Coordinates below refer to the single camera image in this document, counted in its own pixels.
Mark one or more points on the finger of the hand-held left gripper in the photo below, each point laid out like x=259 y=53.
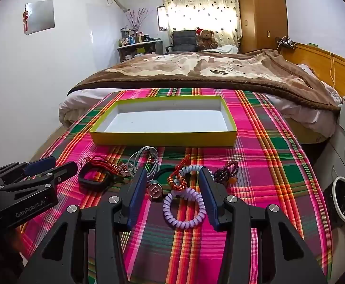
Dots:
x=39 y=165
x=63 y=171

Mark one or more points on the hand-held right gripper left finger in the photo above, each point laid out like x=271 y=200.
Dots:
x=138 y=189

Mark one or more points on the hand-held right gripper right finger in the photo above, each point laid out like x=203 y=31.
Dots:
x=207 y=189

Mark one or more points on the black wristband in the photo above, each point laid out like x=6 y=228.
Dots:
x=92 y=185

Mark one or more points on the yellow cardboard box tray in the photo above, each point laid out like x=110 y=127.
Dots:
x=160 y=121

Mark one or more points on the pink plaid cloth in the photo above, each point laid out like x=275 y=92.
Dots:
x=264 y=168

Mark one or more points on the white bed sheet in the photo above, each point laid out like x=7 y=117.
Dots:
x=71 y=106

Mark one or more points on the brown patterned blanket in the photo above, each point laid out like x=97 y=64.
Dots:
x=205 y=65

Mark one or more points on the white rimmed round bin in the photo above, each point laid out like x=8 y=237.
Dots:
x=335 y=201

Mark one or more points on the small desk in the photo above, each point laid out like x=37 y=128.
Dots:
x=137 y=48

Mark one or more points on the red hanging ornament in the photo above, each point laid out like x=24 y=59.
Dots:
x=26 y=20

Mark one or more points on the cluster of small bottles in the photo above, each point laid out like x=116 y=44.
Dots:
x=129 y=38

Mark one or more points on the dark grey chair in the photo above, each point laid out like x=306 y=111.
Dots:
x=184 y=40

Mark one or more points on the brown teddy bear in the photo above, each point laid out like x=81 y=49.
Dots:
x=206 y=37

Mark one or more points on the power strip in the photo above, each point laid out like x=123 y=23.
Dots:
x=286 y=42

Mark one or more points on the vase of dry branches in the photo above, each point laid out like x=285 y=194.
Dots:
x=137 y=20

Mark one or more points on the wooden headboard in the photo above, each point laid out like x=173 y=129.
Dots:
x=317 y=59

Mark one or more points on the wooden wardrobe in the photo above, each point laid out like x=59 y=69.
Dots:
x=261 y=14

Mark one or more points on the patterned curtain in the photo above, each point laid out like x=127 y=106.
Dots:
x=190 y=6

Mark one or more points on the shiny wall sheet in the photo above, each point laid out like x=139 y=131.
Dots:
x=40 y=16

